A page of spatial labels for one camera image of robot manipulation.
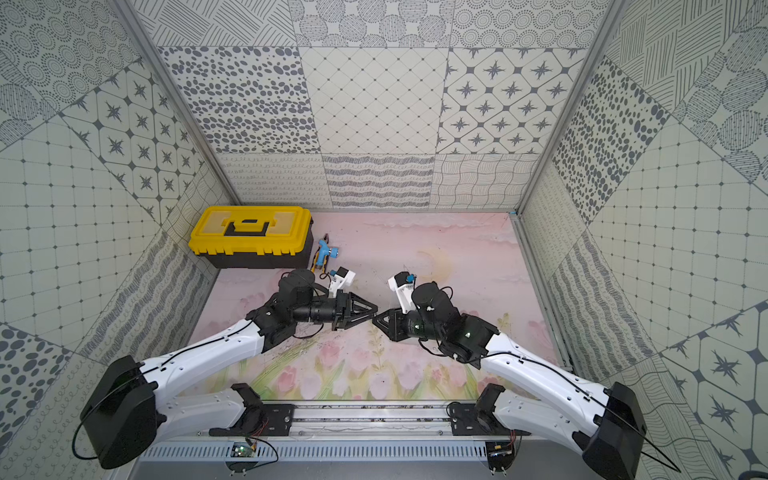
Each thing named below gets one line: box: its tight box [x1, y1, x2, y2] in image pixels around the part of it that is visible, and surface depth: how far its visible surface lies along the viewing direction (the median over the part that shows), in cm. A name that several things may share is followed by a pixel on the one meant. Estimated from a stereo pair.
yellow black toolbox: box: [188, 205, 315, 269], surface depth 95 cm
